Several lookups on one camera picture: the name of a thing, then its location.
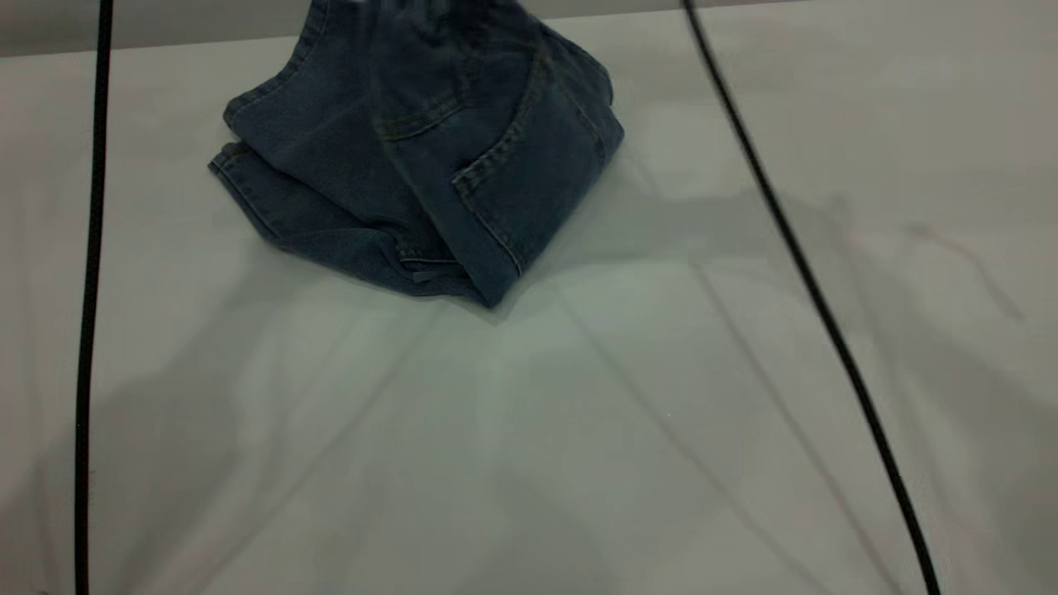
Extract blue denim pants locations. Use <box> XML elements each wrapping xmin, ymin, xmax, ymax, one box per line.
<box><xmin>208</xmin><ymin>0</ymin><xmax>626</xmax><ymax>309</ymax></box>

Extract black braided cable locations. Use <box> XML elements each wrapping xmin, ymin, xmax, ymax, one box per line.
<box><xmin>73</xmin><ymin>0</ymin><xmax>115</xmax><ymax>595</ymax></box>
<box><xmin>679</xmin><ymin>0</ymin><xmax>943</xmax><ymax>595</ymax></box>

